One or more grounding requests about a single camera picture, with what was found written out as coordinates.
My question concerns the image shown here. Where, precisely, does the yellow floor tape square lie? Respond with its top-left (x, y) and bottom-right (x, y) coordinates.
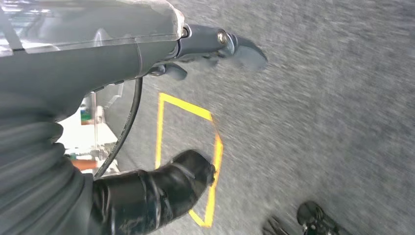
top-left (154, 92), bottom-right (224, 229)

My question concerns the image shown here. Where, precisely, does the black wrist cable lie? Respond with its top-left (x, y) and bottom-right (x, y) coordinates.
top-left (93, 77), bottom-right (144, 180)

